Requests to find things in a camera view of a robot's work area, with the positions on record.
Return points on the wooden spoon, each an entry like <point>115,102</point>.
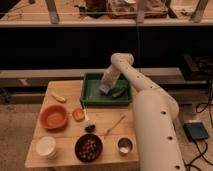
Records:
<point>114,125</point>

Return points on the orange half pepper toy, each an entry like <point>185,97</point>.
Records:
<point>78,114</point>

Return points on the green cucumber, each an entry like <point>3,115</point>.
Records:
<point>119,92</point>

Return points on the small metal cup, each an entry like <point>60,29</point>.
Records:
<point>125,146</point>

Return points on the green plastic tray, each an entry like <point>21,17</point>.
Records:
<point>92,96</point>

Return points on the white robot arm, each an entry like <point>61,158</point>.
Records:
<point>154,110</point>

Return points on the black dish brush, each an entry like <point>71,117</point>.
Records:
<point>89,125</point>

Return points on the dark bowl with food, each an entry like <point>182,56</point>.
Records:
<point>88,148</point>

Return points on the yellow banana toy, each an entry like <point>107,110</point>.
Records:
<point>59,98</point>

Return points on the orange bowl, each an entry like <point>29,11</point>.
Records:
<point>53,117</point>

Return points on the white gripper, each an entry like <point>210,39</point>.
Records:
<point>110,76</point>

